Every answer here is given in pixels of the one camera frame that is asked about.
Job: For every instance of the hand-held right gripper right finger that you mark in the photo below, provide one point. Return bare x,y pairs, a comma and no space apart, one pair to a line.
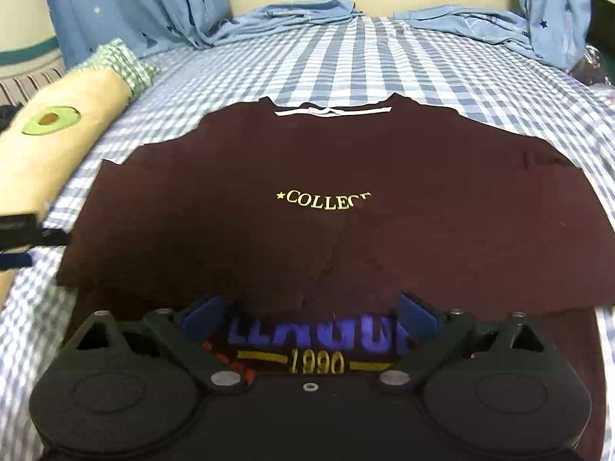
414,314

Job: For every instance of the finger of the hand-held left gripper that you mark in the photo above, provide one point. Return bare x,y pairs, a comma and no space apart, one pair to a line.
29,230
14,261

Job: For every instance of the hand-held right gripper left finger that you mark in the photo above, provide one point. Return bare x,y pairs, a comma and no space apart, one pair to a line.
207,313

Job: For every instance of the dark maroon printed t-shirt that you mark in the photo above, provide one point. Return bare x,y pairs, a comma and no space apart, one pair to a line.
336,230

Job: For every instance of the yellow avocado print pillow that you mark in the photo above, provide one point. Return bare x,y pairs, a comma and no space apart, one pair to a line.
62,125

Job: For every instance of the striped cloth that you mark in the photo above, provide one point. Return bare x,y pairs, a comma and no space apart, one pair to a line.
24,84

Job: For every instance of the blue star print curtain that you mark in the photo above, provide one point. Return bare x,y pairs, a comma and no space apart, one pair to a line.
125,5
552,9

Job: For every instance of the blue checked bed sheet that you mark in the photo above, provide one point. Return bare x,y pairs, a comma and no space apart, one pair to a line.
365,67

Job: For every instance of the light blue cloth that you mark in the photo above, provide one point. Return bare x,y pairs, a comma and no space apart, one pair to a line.
471,21
288,14

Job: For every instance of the clear plastic bag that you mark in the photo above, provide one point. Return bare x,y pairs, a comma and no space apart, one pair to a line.
593,65

